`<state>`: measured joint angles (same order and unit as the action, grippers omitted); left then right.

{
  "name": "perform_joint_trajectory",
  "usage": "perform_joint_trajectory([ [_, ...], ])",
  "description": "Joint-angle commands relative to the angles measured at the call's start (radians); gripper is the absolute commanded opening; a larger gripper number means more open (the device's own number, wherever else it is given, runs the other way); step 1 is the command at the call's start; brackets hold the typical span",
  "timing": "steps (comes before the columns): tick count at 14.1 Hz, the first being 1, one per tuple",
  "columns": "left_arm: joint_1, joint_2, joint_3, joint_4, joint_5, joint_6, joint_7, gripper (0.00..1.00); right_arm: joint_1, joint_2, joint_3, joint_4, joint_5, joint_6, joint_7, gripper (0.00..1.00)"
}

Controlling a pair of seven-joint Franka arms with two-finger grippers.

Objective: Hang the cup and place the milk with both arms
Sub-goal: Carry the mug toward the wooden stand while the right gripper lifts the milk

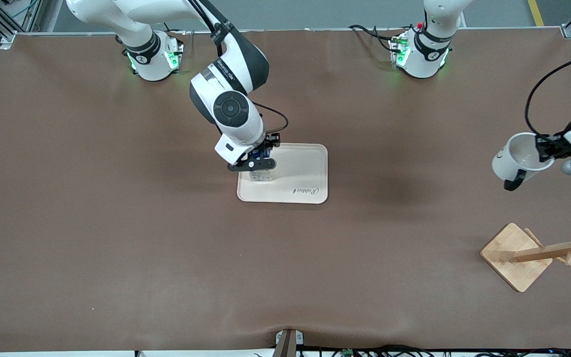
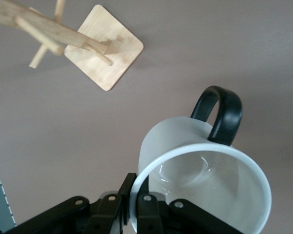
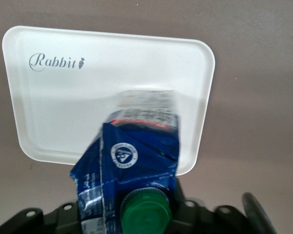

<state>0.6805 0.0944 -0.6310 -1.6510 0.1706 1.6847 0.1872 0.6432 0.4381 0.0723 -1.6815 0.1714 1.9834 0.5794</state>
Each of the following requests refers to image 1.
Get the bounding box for blue white milk carton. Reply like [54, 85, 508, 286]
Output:
[248, 149, 273, 183]

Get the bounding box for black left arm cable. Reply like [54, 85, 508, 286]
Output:
[524, 49, 571, 140]

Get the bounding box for thin black base cable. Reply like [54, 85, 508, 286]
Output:
[164, 22, 195, 50]

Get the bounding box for black base power cables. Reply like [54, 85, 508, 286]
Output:
[348, 23, 406, 53]

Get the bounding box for wooden cup rack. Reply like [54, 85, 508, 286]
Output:
[480, 213, 571, 293]

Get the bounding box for metal table edge bracket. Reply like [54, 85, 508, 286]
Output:
[275, 329, 304, 357]

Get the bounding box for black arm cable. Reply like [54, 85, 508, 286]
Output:
[186, 0, 289, 145]
[524, 49, 571, 140]

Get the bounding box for white cup black handle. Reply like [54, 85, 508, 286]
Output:
[492, 132, 555, 192]

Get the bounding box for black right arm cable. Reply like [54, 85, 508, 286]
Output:
[186, 0, 289, 145]

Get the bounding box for cream plastic tray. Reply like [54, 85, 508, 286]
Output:
[237, 143, 329, 204]

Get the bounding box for brown table mat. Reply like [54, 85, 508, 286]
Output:
[0, 29, 571, 353]

